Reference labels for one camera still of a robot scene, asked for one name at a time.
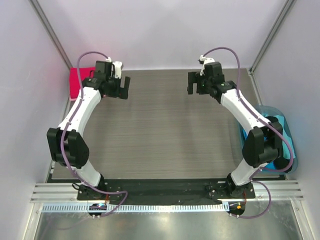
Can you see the blue t shirt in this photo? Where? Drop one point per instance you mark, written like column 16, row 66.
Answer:
column 269, row 167

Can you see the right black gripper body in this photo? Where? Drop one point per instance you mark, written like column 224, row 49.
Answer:
column 198, row 83

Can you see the folded pink t shirt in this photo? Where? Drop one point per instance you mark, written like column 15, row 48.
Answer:
column 73, row 99

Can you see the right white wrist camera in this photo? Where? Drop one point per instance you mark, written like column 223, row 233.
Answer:
column 203, row 60

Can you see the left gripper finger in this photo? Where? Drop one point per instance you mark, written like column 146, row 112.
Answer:
column 123, row 93
column 125, row 82

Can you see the blue plastic basket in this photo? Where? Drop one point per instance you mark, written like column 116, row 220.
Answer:
column 269, row 111

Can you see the slotted cable duct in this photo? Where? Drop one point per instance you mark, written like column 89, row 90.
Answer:
column 99, row 208

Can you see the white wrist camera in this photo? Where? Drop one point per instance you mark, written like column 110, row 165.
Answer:
column 116, row 68
column 203, row 60

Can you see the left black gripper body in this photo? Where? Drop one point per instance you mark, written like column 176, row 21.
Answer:
column 120, row 88

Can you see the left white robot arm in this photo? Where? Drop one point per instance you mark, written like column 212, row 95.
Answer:
column 66, row 143

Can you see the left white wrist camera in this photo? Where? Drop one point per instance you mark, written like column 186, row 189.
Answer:
column 116, row 68

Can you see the black t shirt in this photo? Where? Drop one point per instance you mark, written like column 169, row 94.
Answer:
column 280, row 163

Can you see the aluminium frame rail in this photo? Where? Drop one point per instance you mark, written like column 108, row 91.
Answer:
column 65, row 193

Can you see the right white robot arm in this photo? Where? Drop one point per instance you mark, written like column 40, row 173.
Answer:
column 263, row 144

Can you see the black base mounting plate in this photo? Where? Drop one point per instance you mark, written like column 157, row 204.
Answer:
column 175, row 192

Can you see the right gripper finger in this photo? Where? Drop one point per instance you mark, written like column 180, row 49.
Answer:
column 193, row 77
column 190, row 89

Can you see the red t shirt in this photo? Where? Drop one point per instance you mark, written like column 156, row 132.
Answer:
column 74, row 86

